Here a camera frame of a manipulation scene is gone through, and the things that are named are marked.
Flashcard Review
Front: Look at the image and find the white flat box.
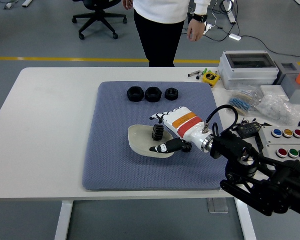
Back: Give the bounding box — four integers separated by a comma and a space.
259, 84, 289, 102

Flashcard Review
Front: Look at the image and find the black digital display module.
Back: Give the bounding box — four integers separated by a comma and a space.
236, 121, 263, 140

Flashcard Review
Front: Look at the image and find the long black floor cable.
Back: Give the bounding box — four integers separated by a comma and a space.
240, 34, 300, 63

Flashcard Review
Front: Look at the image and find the bag of resistors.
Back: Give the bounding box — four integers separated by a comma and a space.
226, 86, 262, 116

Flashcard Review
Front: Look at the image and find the person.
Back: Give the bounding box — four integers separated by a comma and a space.
122, 0, 212, 68

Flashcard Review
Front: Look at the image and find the white square plate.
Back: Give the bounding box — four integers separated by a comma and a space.
127, 124, 174, 159

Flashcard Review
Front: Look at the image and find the large black hex nut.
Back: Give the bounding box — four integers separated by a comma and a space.
144, 86, 162, 103
127, 86, 144, 103

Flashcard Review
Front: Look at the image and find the small black hex nut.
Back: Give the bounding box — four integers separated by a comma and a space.
164, 87, 179, 101

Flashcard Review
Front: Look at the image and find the white table leg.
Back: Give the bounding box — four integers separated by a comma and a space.
234, 197, 257, 240
54, 201, 73, 240

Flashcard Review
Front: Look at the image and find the grey electrical enclosure box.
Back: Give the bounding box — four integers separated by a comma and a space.
218, 50, 280, 90

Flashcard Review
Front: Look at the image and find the blue-grey quilted mat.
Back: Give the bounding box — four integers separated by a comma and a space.
81, 80, 230, 192

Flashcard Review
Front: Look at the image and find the grey floor plate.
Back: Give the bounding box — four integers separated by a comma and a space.
206, 197, 229, 214

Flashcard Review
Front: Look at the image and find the large black gear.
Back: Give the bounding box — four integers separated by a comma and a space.
151, 124, 165, 142

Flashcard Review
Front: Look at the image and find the dark grey recessed block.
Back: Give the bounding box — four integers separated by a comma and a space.
273, 59, 298, 86

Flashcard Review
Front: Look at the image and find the grey push-button control panel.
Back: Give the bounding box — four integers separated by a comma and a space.
256, 124, 300, 161

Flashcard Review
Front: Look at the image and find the black office chair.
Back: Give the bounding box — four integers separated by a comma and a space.
71, 0, 128, 40

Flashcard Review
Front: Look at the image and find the black wristwatch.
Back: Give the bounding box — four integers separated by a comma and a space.
192, 13, 208, 23

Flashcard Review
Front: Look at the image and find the yellow tape measure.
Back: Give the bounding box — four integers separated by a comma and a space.
202, 71, 220, 88

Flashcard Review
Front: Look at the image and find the person's left hand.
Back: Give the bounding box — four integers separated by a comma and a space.
186, 18, 204, 42

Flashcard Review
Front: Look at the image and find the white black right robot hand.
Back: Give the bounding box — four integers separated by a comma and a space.
149, 105, 212, 154

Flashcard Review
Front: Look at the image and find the clear plastic parts bag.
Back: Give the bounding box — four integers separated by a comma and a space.
256, 91, 300, 126

